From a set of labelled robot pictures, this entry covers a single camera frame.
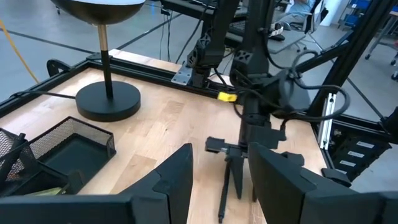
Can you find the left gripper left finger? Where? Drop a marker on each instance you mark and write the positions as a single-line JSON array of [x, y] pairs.
[[177, 186]]

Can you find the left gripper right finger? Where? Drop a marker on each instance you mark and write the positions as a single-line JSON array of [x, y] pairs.
[[276, 186]]

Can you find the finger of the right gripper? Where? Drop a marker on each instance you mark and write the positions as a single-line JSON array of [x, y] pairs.
[[237, 174], [254, 194]]

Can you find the black pen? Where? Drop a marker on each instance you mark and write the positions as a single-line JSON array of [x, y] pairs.
[[224, 193]]

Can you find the yellow eraser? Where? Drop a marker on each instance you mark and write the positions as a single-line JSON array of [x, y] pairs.
[[46, 191]]

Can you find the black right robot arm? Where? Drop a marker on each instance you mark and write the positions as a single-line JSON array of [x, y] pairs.
[[255, 31]]

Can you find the black mesh desk organizer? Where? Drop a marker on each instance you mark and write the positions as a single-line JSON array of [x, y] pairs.
[[77, 155]]

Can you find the silver aluminium extrusion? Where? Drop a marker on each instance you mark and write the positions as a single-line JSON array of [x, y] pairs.
[[327, 118]]

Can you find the black box with white labels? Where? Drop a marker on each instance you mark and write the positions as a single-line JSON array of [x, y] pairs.
[[357, 152]]

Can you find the white black globe table lamp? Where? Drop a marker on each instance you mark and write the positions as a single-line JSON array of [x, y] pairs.
[[109, 102]]

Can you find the person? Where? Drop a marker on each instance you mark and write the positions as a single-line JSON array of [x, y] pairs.
[[301, 7]]

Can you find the silver arm base bracket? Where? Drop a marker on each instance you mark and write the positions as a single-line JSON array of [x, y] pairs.
[[182, 76]]

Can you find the black aluminium table frame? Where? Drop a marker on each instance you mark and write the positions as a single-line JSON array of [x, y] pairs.
[[140, 73]]

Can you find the black curved corner bracket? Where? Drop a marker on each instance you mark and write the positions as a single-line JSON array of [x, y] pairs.
[[56, 63]]

